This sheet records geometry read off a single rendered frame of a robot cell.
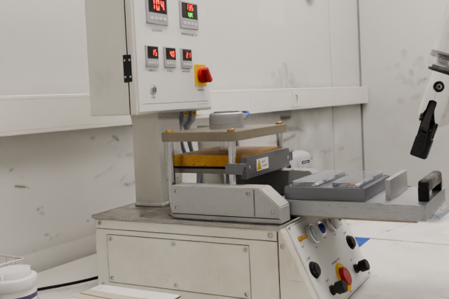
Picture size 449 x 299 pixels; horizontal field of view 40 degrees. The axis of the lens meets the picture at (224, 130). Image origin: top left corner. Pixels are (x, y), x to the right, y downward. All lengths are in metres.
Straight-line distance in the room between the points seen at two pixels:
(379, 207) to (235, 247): 0.29
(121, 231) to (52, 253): 0.41
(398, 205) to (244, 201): 0.29
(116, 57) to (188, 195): 0.34
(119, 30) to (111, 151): 0.62
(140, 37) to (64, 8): 0.48
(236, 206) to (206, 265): 0.14
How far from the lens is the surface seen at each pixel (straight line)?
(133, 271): 1.41
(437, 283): 1.48
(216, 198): 1.27
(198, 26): 1.58
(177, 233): 1.33
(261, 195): 1.22
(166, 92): 1.44
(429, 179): 1.24
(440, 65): 1.23
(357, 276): 1.44
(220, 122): 1.39
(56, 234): 1.78
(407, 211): 1.19
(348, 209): 1.22
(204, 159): 1.34
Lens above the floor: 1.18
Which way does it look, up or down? 3 degrees down
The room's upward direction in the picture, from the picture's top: 3 degrees counter-clockwise
